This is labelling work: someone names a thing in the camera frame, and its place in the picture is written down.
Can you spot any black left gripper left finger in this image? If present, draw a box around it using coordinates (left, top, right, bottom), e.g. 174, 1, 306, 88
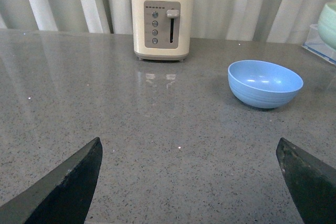
1, 137, 102, 223

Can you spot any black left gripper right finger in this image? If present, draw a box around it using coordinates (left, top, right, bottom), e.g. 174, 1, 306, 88
276, 137, 335, 223

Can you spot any blue bowl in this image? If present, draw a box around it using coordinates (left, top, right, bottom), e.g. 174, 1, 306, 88
228, 60, 303, 109

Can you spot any green bowl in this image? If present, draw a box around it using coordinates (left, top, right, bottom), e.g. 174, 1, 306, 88
318, 2, 335, 50

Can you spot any clear plastic food container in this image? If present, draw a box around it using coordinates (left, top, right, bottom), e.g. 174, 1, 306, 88
302, 24, 335, 65

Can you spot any white pleated curtain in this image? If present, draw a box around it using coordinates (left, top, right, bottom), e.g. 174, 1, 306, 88
1, 0, 335, 44

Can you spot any cream two-slot toaster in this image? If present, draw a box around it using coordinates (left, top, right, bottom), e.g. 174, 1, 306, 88
131, 0, 194, 61

